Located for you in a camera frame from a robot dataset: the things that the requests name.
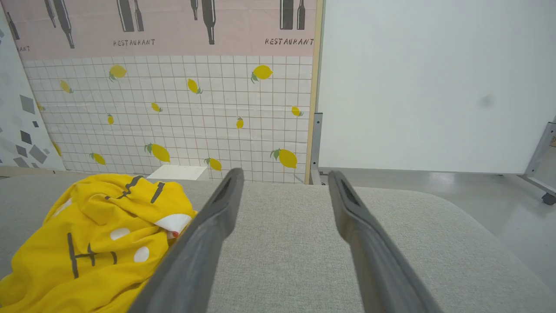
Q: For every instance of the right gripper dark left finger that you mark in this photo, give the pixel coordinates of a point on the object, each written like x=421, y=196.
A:
x=195, y=252

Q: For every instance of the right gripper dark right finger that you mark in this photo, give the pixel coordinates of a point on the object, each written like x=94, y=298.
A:
x=378, y=261

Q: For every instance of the yellow animal face garment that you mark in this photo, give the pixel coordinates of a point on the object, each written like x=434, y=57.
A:
x=100, y=226

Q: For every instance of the white box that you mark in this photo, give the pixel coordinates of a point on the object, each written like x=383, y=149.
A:
x=178, y=172

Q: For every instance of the grey metal stand leg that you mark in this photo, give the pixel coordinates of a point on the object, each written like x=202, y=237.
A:
x=538, y=156
x=316, y=143

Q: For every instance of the lemon and restaurant print panel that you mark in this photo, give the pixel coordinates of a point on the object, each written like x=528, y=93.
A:
x=195, y=108

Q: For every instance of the black caster wheel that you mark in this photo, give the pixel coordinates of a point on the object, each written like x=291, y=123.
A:
x=549, y=199

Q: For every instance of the white partition board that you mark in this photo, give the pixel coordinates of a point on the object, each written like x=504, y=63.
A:
x=434, y=87

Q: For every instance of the grey terrazzo print panel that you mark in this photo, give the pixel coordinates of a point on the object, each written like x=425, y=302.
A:
x=17, y=121

